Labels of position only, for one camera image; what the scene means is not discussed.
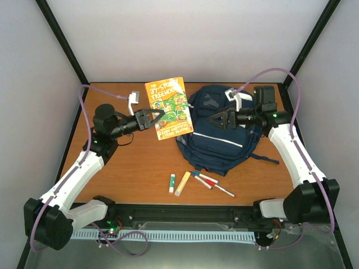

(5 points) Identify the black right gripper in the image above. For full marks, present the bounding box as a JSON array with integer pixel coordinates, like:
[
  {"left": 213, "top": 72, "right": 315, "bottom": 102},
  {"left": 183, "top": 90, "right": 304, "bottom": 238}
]
[{"left": 206, "top": 104, "right": 260, "bottom": 131}]

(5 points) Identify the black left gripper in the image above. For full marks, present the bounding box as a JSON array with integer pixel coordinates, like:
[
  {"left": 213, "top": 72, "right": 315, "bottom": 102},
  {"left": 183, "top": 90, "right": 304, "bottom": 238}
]
[{"left": 111, "top": 109, "right": 166, "bottom": 139}]

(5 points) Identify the navy blue backpack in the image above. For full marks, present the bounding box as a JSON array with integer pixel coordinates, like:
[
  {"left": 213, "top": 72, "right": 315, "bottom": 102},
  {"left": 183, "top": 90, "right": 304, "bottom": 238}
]
[{"left": 176, "top": 85, "right": 280, "bottom": 177}]

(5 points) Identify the orange treehouse paperback book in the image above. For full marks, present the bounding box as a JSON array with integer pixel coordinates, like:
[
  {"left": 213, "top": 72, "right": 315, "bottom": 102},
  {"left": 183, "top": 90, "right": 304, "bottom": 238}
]
[{"left": 145, "top": 77, "right": 194, "bottom": 141}]

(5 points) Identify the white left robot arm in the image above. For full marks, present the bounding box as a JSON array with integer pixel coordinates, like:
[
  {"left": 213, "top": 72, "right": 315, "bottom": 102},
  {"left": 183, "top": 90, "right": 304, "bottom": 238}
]
[{"left": 24, "top": 104, "right": 165, "bottom": 252}]

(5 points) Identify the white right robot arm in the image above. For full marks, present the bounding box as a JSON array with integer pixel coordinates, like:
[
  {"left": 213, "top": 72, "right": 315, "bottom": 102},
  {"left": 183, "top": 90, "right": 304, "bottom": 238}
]
[{"left": 208, "top": 85, "right": 339, "bottom": 226}]

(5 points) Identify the white green glue stick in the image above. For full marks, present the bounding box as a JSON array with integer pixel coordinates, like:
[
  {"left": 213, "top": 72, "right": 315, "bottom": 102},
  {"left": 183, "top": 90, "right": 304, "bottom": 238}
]
[{"left": 168, "top": 174, "right": 176, "bottom": 193}]

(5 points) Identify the green-capped white marker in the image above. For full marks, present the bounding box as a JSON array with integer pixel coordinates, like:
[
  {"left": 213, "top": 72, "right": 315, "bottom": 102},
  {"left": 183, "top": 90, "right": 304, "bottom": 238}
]
[{"left": 193, "top": 171, "right": 219, "bottom": 184}]

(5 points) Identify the red-capped white pen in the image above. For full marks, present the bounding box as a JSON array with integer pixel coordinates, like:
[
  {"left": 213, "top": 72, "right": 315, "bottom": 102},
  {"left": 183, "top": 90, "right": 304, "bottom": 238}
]
[{"left": 213, "top": 184, "right": 236, "bottom": 198}]

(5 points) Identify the red-capped white marker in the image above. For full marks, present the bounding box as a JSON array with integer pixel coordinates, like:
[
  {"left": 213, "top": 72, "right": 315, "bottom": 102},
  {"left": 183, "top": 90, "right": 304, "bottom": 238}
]
[{"left": 203, "top": 178, "right": 219, "bottom": 187}]

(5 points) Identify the purple-capped white marker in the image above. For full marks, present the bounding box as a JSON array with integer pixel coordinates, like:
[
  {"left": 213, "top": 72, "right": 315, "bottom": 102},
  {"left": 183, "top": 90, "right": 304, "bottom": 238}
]
[{"left": 191, "top": 172, "right": 212, "bottom": 189}]

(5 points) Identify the yellow highlighter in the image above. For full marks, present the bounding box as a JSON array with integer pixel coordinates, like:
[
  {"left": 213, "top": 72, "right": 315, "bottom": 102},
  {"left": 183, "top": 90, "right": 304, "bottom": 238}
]
[{"left": 174, "top": 171, "right": 191, "bottom": 197}]

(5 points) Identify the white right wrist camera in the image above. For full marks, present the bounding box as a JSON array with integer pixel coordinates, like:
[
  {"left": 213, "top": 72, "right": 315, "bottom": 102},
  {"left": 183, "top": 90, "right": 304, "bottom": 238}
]
[{"left": 225, "top": 87, "right": 242, "bottom": 112}]

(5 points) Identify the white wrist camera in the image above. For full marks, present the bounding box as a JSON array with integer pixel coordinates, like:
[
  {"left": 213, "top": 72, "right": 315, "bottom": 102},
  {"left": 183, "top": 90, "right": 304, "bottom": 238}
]
[
  {"left": 225, "top": 87, "right": 242, "bottom": 112},
  {"left": 127, "top": 91, "right": 140, "bottom": 115}
]

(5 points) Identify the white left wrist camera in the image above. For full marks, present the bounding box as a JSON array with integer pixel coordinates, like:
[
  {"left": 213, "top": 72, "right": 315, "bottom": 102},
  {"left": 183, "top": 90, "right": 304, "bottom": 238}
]
[{"left": 127, "top": 91, "right": 140, "bottom": 115}]

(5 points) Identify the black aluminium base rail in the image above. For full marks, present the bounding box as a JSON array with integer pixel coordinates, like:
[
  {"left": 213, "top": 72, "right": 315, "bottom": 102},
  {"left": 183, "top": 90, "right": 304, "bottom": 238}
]
[{"left": 95, "top": 204, "right": 282, "bottom": 230}]

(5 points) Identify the light blue slotted cable duct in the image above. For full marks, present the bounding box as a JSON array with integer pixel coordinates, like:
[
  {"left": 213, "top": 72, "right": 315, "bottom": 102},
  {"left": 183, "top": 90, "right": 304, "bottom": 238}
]
[{"left": 71, "top": 229, "right": 256, "bottom": 244}]

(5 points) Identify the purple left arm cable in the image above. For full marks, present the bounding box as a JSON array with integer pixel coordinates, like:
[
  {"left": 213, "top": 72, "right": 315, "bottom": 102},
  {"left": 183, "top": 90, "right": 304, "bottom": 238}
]
[{"left": 29, "top": 85, "right": 149, "bottom": 257}]

